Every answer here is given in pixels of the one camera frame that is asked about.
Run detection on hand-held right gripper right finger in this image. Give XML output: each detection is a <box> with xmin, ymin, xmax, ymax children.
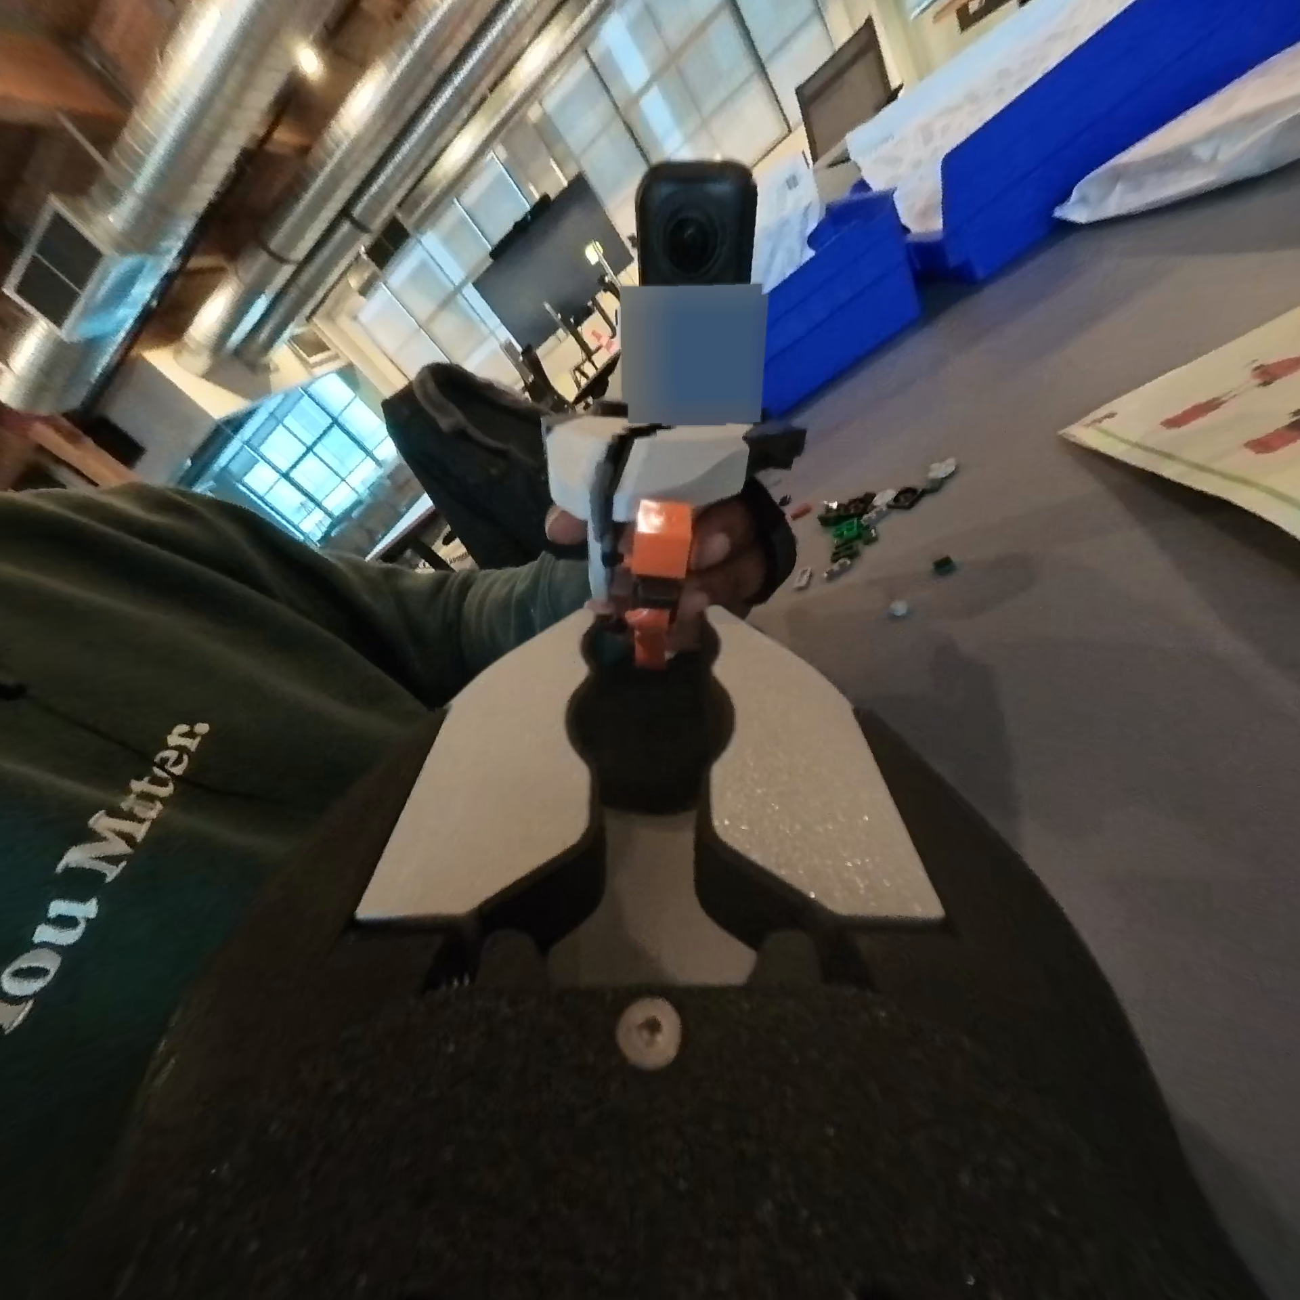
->
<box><xmin>695</xmin><ymin>606</ymin><xmax>949</xmax><ymax>925</ymax></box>

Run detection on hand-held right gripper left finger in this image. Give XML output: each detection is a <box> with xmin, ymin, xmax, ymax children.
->
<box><xmin>357</xmin><ymin>616</ymin><xmax>612</xmax><ymax>925</ymax></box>

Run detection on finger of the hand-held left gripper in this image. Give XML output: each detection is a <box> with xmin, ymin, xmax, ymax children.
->
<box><xmin>545</xmin><ymin>416</ymin><xmax>635</xmax><ymax>602</ymax></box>
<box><xmin>635</xmin><ymin>422</ymin><xmax>757</xmax><ymax>534</ymax></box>

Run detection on orange pumpkin face brick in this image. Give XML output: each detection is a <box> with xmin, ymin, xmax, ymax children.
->
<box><xmin>627</xmin><ymin>498</ymin><xmax>697</xmax><ymax>585</ymax></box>

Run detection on pile of toy bricks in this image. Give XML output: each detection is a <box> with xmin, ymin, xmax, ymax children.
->
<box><xmin>784</xmin><ymin>458</ymin><xmax>960</xmax><ymax>591</ymax></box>

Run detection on white instruction booklet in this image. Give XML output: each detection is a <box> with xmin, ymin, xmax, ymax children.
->
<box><xmin>1062</xmin><ymin>305</ymin><xmax>1300</xmax><ymax>540</ymax></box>

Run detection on person's left forearm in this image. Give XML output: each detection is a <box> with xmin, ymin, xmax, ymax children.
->
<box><xmin>305</xmin><ymin>549</ymin><xmax>601</xmax><ymax>702</ymax></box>

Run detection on person's left hand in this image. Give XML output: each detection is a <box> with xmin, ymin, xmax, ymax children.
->
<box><xmin>692</xmin><ymin>478</ymin><xmax>798</xmax><ymax>617</ymax></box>

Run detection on black display screen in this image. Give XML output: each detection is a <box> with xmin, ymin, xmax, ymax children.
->
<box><xmin>473</xmin><ymin>173</ymin><xmax>635</xmax><ymax>351</ymax></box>

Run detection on blue plastic bin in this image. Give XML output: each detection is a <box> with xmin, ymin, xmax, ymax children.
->
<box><xmin>764</xmin><ymin>187</ymin><xmax>926</xmax><ymax>418</ymax></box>
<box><xmin>940</xmin><ymin>0</ymin><xmax>1300</xmax><ymax>281</ymax></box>

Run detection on grey office chair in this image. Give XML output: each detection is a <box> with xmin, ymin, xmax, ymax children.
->
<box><xmin>793</xmin><ymin>17</ymin><xmax>900</xmax><ymax>164</ymax></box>

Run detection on white paper bag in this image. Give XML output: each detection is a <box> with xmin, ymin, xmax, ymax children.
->
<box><xmin>1058</xmin><ymin>102</ymin><xmax>1300</xmax><ymax>224</ymax></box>

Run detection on white ceiling vent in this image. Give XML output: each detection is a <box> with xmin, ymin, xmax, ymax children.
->
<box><xmin>0</xmin><ymin>193</ymin><xmax>107</xmax><ymax>336</ymax></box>

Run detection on silver air duct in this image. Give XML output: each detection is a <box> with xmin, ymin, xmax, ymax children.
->
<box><xmin>0</xmin><ymin>0</ymin><xmax>612</xmax><ymax>407</ymax></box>

